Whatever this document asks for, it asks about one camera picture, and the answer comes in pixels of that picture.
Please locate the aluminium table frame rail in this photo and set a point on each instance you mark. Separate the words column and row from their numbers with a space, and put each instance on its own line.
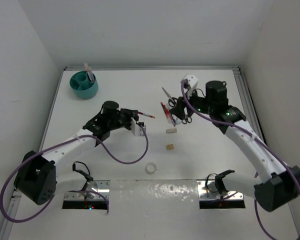
column 166, row 67

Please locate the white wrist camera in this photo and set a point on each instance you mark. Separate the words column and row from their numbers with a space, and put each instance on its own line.
column 189, row 84
column 137, row 128

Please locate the black scissors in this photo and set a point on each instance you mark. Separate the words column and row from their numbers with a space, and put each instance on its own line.
column 170, row 96
column 187, row 120

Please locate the upper black scissors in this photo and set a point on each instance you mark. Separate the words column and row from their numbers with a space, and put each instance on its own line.
column 170, row 96

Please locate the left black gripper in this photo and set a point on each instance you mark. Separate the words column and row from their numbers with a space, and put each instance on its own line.
column 129, row 113

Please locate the tan pencil sharpener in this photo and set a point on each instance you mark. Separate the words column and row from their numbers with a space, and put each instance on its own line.
column 170, row 147

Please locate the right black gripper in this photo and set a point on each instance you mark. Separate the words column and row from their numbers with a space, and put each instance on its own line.
column 178, row 110

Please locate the lower black scissors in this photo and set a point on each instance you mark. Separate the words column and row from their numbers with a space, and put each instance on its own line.
column 187, row 120

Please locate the teal divided pen holder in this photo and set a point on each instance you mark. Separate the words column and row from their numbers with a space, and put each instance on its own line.
column 82, row 86

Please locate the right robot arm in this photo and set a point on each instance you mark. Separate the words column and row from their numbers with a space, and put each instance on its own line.
column 276, row 183

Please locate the orange red pen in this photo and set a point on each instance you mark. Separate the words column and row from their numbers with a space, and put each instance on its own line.
column 146, row 115

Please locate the red gel pen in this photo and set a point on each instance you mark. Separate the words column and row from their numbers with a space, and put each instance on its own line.
column 168, row 120

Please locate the dark red pen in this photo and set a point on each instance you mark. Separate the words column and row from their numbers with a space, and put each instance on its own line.
column 165, row 110

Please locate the clear tape roll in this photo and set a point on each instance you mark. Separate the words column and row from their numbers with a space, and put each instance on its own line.
column 151, row 168

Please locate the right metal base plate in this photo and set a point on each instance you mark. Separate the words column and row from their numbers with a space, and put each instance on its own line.
column 207, row 194

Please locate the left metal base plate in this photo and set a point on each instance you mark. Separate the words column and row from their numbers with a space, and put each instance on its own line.
column 97, row 186

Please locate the white eraser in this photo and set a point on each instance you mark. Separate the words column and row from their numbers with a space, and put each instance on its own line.
column 171, row 130

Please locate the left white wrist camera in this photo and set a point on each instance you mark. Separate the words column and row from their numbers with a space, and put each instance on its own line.
column 137, row 128

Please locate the metal base plate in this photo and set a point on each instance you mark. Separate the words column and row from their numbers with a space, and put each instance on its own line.
column 97, row 186
column 207, row 194

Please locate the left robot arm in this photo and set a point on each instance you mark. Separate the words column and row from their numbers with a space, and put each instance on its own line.
column 52, row 171

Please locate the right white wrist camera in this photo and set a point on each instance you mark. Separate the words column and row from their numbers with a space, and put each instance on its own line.
column 189, row 84

